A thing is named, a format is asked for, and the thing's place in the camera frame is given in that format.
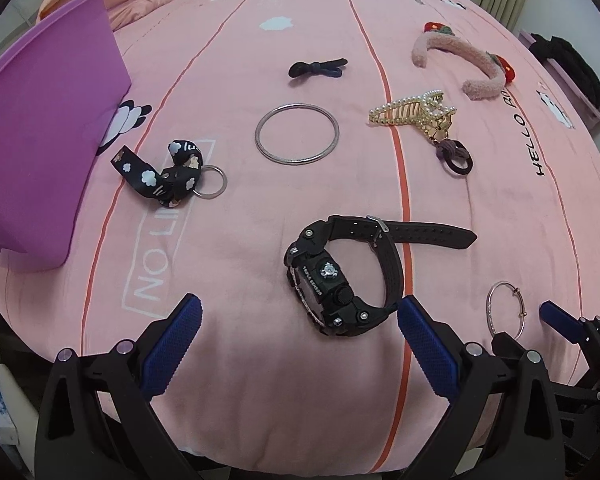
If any pink fuzzy strawberry headband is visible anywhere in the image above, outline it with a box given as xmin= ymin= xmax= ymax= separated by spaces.
xmin=412 ymin=21 xmax=515 ymax=101

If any black knotted hair tie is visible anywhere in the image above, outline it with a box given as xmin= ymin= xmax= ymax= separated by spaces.
xmin=288 ymin=57 xmax=349 ymax=81

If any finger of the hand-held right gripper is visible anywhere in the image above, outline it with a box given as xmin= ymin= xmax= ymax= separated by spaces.
xmin=491 ymin=332 xmax=600 ymax=413
xmin=539 ymin=301 xmax=600 ymax=386

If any purple plastic bin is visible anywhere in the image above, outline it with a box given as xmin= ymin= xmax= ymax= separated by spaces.
xmin=0 ymin=0 xmax=133 ymax=273

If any large silver bangle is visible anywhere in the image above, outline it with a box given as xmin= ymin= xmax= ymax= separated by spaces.
xmin=254 ymin=103 xmax=340 ymax=167

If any black clothing pile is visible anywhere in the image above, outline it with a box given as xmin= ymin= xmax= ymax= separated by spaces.
xmin=530 ymin=34 xmax=600 ymax=108

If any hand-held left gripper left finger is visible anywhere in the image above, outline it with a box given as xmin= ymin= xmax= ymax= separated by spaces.
xmin=34 ymin=294 xmax=203 ymax=480

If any black printed ribbon keychain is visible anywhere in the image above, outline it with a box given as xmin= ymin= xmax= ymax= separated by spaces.
xmin=111 ymin=139 xmax=228 ymax=209

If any thin silver bracelet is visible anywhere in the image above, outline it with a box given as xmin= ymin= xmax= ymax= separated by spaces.
xmin=485 ymin=281 xmax=530 ymax=341

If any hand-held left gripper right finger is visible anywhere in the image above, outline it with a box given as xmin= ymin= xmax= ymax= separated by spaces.
xmin=396 ymin=296 xmax=576 ymax=480

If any dark purple hair tie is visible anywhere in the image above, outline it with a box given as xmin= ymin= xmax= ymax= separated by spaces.
xmin=436 ymin=139 xmax=474 ymax=177

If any gold pearl hair claw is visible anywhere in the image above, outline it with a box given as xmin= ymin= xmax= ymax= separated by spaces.
xmin=368 ymin=89 xmax=458 ymax=146

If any black digital wristwatch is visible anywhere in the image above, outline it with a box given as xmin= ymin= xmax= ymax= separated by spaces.
xmin=284 ymin=214 xmax=478 ymax=337

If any pink storage box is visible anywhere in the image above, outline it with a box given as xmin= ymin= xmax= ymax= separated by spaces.
xmin=519 ymin=30 xmax=600 ymax=133

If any grey headboard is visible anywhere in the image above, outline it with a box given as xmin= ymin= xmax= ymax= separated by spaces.
xmin=0 ymin=0 xmax=48 ymax=78

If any pink printed bed sheet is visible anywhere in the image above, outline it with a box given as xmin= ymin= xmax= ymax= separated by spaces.
xmin=0 ymin=0 xmax=600 ymax=476

